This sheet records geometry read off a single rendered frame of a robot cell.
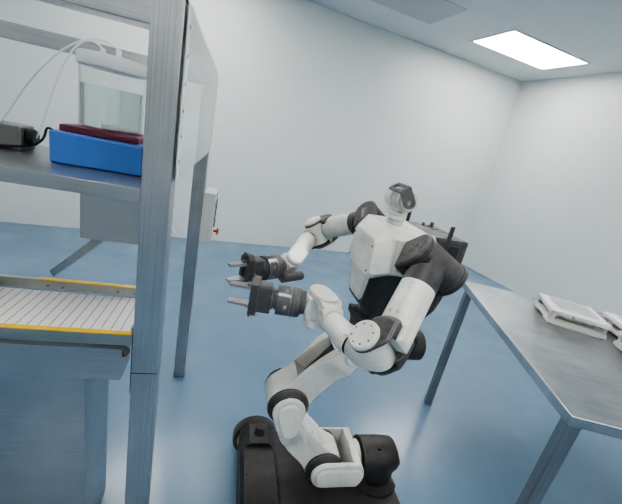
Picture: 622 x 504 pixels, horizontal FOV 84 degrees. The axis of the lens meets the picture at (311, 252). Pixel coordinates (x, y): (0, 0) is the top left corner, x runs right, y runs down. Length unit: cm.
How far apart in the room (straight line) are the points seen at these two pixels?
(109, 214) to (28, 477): 84
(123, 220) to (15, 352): 42
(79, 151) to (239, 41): 362
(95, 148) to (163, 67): 29
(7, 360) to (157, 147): 68
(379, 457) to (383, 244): 91
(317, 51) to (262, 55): 66
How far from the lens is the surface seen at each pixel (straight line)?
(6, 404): 134
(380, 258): 101
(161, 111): 81
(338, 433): 165
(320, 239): 147
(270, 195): 457
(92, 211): 117
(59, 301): 131
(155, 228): 85
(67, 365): 114
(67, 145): 101
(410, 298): 85
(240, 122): 441
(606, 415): 143
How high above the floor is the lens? 144
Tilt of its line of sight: 17 degrees down
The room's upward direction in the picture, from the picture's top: 12 degrees clockwise
